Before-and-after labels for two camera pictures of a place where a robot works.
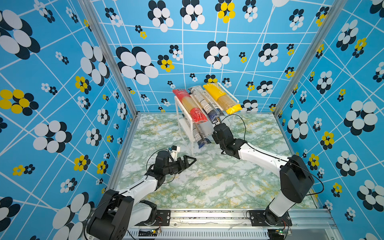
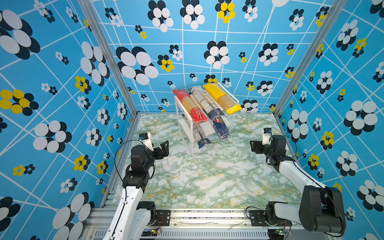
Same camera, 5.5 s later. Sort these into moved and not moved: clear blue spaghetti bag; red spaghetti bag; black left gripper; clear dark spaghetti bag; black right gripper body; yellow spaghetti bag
Moved: black right gripper body; black left gripper
Not moved: red spaghetti bag; yellow spaghetti bag; clear dark spaghetti bag; clear blue spaghetti bag
